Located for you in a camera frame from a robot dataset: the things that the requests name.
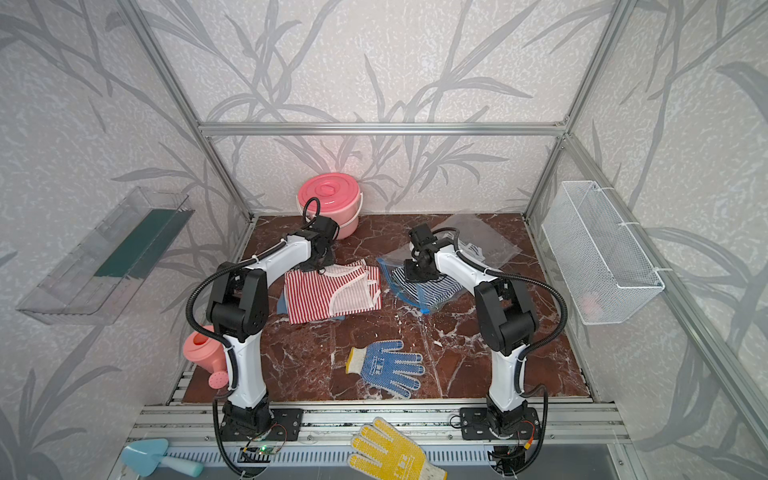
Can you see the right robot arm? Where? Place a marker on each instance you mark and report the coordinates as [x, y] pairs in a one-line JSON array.
[[505, 311]]

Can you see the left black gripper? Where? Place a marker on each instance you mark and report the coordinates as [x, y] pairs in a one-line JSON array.
[[328, 263]]

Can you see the pink item in basket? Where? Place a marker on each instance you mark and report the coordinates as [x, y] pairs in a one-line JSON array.
[[591, 307]]

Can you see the blue dotted work glove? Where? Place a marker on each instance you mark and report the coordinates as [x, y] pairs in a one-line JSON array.
[[384, 365]]

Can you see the yellow dotted work glove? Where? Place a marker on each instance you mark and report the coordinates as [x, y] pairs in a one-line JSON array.
[[381, 452]]

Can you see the blue white striped garment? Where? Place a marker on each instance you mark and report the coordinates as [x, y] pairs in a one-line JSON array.
[[428, 296]]

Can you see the light blue hand trowel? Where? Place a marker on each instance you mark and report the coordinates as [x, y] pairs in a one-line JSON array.
[[145, 456]]

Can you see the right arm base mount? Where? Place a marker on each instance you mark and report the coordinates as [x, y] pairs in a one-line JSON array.
[[487, 423]]

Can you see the clear vacuum storage bag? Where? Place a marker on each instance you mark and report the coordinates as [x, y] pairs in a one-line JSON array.
[[476, 239]]

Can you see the red white striped garment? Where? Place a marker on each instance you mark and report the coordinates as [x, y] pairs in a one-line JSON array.
[[339, 290]]

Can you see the white wire mesh basket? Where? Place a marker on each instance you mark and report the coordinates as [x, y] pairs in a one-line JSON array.
[[597, 252]]

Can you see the pink watering can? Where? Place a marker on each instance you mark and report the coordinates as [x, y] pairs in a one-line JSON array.
[[210, 355]]

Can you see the clear plastic wall shelf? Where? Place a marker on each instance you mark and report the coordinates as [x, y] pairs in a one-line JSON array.
[[95, 282]]

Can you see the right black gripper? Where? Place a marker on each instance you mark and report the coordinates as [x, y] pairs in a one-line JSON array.
[[409, 276]]

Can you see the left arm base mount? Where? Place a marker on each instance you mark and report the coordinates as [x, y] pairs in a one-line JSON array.
[[282, 424]]

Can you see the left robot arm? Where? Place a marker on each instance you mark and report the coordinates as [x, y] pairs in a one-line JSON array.
[[231, 307]]

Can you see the pink lidded plastic bucket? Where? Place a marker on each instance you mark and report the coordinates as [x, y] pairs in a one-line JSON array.
[[340, 196]]

